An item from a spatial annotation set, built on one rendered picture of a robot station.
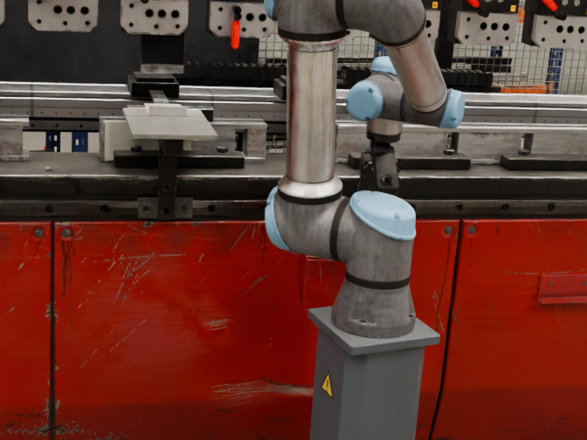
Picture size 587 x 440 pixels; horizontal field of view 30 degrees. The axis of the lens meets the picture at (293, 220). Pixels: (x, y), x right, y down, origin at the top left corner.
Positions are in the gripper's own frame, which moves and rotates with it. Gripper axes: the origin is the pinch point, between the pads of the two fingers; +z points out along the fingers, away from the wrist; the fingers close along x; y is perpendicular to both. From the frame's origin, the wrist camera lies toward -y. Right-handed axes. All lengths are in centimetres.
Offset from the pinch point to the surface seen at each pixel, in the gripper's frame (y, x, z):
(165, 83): 54, 47, -14
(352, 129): 38.7, 1.2, -8.5
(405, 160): 34.6, -11.8, -2.7
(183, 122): 19.5, 41.7, -14.6
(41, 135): 407, 130, 120
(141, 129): 11, 50, -15
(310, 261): -6.1, 14.0, 6.3
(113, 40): 84, 62, -16
